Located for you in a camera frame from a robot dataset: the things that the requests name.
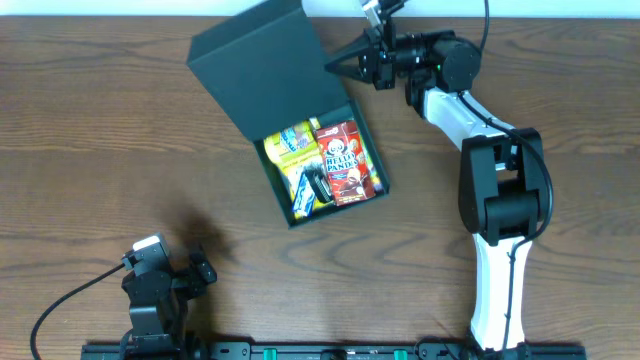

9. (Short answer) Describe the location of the black small device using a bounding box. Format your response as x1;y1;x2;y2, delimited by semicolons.
304;168;333;204

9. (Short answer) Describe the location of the dark green box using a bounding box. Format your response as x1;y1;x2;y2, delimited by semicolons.
186;0;390;228

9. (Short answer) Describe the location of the red Hello Panda box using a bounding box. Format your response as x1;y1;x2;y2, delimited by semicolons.
316;121;376;206

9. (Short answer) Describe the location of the blue Eclipse gum pack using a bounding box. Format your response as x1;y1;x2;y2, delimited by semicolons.
292;169;316;219

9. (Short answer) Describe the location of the yellow Hacks candy bag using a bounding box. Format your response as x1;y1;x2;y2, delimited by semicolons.
264;120;323;211

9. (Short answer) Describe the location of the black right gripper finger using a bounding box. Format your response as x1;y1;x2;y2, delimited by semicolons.
330;31;371;63
325;63;371;83

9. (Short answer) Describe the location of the yellow Pretz snack bag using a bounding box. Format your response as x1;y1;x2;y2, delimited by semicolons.
360;138;384;192

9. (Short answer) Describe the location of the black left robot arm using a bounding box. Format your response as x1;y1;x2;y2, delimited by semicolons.
82;234;382;359

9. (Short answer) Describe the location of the black mounting rail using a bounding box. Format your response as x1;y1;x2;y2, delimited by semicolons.
80;340;587;360

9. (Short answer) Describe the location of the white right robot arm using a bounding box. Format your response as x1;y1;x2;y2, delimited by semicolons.
325;20;553;359

